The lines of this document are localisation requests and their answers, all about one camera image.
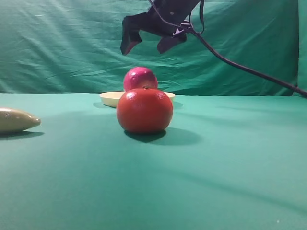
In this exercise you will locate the green backdrop cloth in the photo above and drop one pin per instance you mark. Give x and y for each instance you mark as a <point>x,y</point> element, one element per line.
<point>73,46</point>

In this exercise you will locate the red orange tangerine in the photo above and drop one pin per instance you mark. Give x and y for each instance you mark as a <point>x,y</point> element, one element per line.
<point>144,111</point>

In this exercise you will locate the beige banana-shaped fruit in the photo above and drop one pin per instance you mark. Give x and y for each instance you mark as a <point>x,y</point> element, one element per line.
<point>13,120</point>

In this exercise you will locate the yellow plate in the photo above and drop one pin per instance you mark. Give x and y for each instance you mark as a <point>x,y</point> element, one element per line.
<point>109,98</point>

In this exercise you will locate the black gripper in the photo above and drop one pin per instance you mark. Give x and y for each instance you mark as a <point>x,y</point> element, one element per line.
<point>164,18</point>

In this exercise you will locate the magenta red apple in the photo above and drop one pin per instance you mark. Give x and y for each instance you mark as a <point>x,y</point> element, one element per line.
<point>139,77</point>

